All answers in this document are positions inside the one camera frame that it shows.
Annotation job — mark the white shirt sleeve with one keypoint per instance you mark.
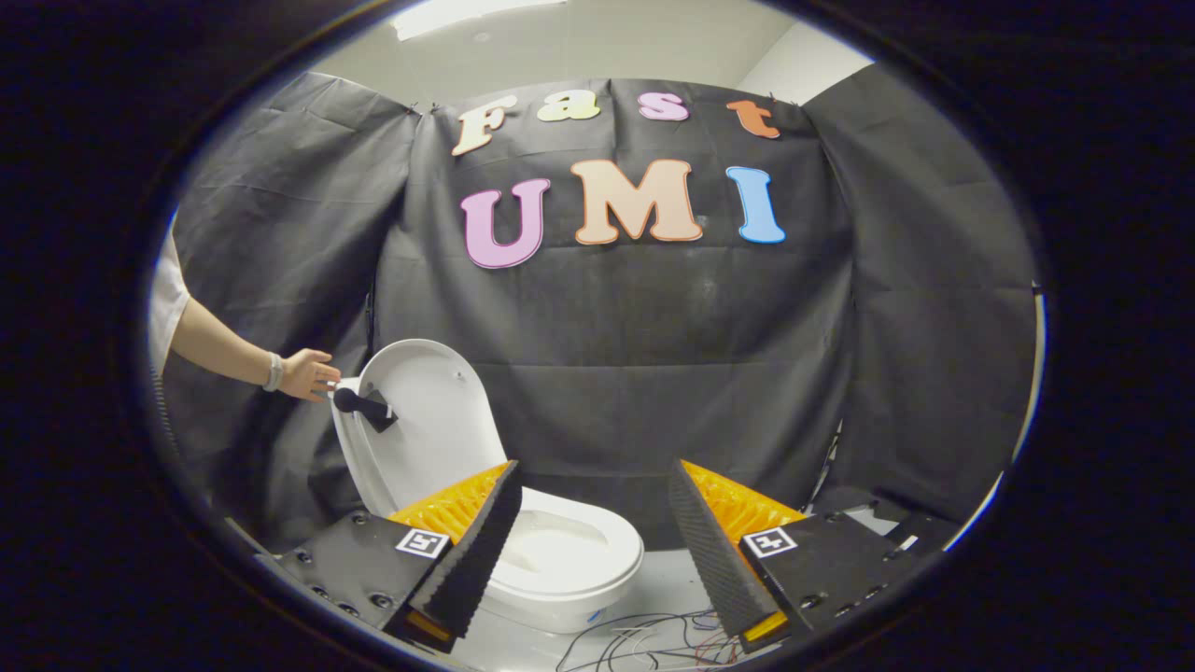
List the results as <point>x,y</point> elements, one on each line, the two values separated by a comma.
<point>166,303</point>

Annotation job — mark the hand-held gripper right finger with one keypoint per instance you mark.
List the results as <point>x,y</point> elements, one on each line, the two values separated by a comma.
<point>709,551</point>

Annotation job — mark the white toilet lid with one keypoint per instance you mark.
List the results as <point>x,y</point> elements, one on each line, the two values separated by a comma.
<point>429,420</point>

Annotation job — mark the white toilet bowl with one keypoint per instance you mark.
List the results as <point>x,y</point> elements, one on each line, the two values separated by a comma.
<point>569,551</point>

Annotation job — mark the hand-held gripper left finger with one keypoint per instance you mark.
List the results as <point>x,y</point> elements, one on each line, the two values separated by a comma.
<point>476,551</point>

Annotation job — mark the black backdrop cloth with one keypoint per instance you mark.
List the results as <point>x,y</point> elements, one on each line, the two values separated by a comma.
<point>653,373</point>

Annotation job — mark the ceiling light panel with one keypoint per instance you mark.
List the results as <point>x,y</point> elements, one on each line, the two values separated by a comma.
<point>467,17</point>

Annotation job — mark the white wristband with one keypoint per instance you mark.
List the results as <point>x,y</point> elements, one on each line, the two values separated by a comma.
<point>273,371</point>

